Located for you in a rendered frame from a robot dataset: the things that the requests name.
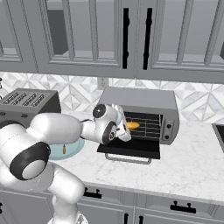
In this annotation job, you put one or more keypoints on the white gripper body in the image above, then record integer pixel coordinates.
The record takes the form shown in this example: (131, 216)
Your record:
(124, 134)

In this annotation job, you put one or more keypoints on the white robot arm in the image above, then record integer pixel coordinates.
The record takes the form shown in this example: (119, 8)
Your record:
(55, 128)

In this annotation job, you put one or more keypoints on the yellow baguette bread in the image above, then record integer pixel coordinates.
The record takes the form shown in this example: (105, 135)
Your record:
(133, 125)

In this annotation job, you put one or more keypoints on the black toaster oven door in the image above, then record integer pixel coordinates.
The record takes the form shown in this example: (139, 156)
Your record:
(137, 148)

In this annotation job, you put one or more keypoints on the grey toaster oven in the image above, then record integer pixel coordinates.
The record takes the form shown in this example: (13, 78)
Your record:
(140, 100)

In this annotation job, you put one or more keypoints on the toaster oven knob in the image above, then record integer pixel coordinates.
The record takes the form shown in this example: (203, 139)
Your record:
(166, 137)
(168, 126)

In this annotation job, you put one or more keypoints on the orange kebab skewer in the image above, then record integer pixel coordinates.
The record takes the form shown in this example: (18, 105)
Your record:
(64, 149)

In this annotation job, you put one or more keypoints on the grey base cupboard door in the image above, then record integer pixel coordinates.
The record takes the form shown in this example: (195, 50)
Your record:
(175, 219)
(26, 208)
(105, 214)

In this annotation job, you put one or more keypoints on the grey four-slot toaster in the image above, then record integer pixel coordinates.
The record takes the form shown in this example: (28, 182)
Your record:
(29, 103)

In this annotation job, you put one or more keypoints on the grey glass cupboard door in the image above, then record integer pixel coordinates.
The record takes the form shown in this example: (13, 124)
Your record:
(186, 38)
(14, 35)
(87, 35)

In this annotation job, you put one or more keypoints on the light blue plate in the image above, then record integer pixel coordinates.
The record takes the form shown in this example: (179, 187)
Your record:
(74, 150)

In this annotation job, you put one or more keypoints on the grey drawer front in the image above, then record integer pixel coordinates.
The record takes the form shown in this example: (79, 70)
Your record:
(157, 204)
(116, 195)

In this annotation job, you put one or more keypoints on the white wall socket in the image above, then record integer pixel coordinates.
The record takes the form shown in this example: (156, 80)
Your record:
(103, 83)

